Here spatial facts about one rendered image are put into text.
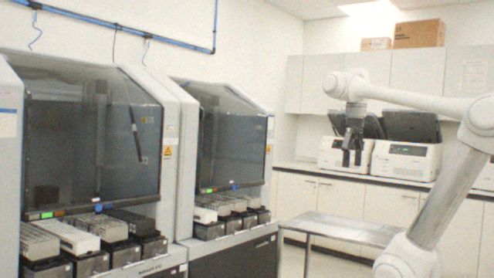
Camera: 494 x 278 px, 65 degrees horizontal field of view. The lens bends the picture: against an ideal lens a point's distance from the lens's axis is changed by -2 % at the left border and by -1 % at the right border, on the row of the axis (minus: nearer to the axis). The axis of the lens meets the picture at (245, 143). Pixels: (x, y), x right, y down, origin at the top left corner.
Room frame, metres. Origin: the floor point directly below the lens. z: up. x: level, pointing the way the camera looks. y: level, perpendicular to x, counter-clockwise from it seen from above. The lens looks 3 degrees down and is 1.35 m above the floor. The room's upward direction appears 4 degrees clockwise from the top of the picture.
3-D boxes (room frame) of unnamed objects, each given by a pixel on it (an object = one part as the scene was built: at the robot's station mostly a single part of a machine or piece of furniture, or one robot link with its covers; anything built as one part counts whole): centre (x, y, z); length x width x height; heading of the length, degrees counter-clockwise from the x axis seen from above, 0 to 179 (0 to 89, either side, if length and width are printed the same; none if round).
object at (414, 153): (3.93, -1.65, 1.24); 0.62 x 0.56 x 0.69; 144
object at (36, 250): (1.37, 0.70, 0.85); 0.12 x 0.02 x 0.06; 144
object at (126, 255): (1.75, 0.71, 0.78); 0.73 x 0.14 x 0.09; 53
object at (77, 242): (1.55, 0.69, 0.83); 0.30 x 0.10 x 0.06; 53
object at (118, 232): (1.61, 0.52, 0.85); 0.12 x 0.02 x 0.06; 144
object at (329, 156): (4.28, -1.18, 1.22); 0.62 x 0.56 x 0.64; 142
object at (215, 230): (2.20, 0.38, 0.78); 0.73 x 0.14 x 0.09; 53
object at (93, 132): (1.69, 0.76, 1.28); 0.61 x 0.51 x 0.63; 143
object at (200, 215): (2.12, 0.27, 0.83); 0.30 x 0.10 x 0.06; 53
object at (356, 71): (1.68, -0.46, 1.54); 0.13 x 0.11 x 0.16; 137
